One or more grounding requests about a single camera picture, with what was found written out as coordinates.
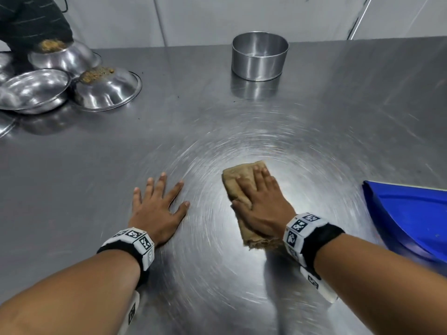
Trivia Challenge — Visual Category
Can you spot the wrist marker band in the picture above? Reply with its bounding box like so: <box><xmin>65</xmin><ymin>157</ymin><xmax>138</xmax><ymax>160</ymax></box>
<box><xmin>282</xmin><ymin>212</ymin><xmax>346</xmax><ymax>304</ymax></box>
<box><xmin>97</xmin><ymin>227</ymin><xmax>156</xmax><ymax>335</ymax></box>

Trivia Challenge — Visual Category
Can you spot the right wrist marker band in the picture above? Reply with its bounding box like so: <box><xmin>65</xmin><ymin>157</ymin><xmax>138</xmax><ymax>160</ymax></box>
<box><xmin>282</xmin><ymin>212</ymin><xmax>346</xmax><ymax>304</ymax></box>

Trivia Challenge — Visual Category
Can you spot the person's right hand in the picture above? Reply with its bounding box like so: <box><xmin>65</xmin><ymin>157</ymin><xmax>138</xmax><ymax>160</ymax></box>
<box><xmin>230</xmin><ymin>165</ymin><xmax>297</xmax><ymax>240</ymax></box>

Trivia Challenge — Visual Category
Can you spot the person's left forearm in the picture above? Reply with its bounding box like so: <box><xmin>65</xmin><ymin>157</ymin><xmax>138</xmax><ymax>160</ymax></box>
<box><xmin>0</xmin><ymin>249</ymin><xmax>141</xmax><ymax>335</ymax></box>

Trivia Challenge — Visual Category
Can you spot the brown food residue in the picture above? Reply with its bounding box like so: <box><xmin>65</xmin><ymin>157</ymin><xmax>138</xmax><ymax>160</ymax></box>
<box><xmin>79</xmin><ymin>66</ymin><xmax>116</xmax><ymax>84</ymax></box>
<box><xmin>38</xmin><ymin>39</ymin><xmax>67</xmax><ymax>53</ymax></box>

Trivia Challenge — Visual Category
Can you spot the brown cleaning cloth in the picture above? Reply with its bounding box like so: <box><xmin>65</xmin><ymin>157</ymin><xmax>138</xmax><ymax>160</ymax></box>
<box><xmin>222</xmin><ymin>160</ymin><xmax>285</xmax><ymax>250</ymax></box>

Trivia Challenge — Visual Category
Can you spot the person's left hand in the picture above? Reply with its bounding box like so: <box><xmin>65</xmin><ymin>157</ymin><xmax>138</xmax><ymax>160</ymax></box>
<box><xmin>129</xmin><ymin>172</ymin><xmax>191</xmax><ymax>247</ymax></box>

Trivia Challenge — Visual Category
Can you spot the upturned steel bowl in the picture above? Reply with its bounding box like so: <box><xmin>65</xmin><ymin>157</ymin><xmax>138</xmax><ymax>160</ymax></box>
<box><xmin>71</xmin><ymin>66</ymin><xmax>142</xmax><ymax>112</ymax></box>
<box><xmin>27</xmin><ymin>40</ymin><xmax>102</xmax><ymax>78</ymax></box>

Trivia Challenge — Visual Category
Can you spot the left wrist marker band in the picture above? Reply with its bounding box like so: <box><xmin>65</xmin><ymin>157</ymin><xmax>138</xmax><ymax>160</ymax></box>
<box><xmin>97</xmin><ymin>227</ymin><xmax>156</xmax><ymax>335</ymax></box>

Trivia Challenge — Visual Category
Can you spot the upright steel bowl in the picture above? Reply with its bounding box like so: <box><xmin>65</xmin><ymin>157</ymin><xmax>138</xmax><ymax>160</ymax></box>
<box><xmin>0</xmin><ymin>68</ymin><xmax>73</xmax><ymax>115</ymax></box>

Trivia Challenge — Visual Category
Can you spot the person's right forearm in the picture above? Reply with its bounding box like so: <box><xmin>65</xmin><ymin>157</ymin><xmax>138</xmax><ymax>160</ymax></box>
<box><xmin>314</xmin><ymin>233</ymin><xmax>447</xmax><ymax>335</ymax></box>

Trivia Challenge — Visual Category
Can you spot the round steel container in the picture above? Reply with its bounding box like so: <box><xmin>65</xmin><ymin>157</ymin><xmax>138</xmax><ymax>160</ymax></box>
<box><xmin>231</xmin><ymin>31</ymin><xmax>290</xmax><ymax>82</ymax></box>

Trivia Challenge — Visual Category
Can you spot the blue plastic dustpan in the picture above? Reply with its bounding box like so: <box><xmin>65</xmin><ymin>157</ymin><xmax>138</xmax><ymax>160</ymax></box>
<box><xmin>362</xmin><ymin>180</ymin><xmax>447</xmax><ymax>264</ymax></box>

